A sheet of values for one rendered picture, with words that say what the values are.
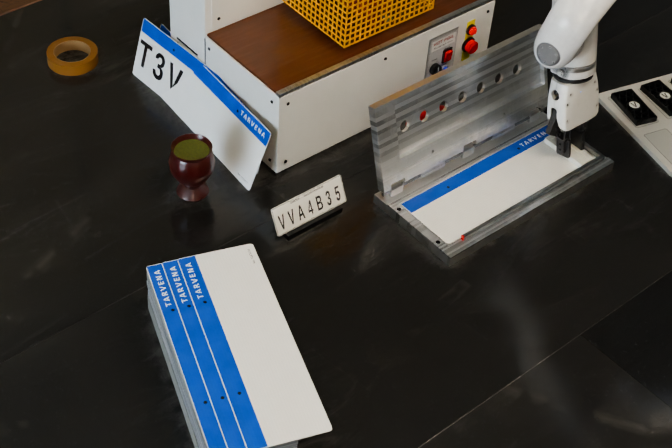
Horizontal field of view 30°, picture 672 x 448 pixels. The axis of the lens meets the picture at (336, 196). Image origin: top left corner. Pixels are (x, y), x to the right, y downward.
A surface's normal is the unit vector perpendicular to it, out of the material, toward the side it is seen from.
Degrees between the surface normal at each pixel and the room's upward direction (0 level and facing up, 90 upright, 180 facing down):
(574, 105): 77
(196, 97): 69
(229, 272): 0
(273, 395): 0
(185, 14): 90
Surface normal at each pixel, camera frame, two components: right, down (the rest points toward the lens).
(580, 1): -0.24, -0.06
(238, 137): -0.74, 0.07
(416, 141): 0.62, 0.33
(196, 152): 0.06, -0.73
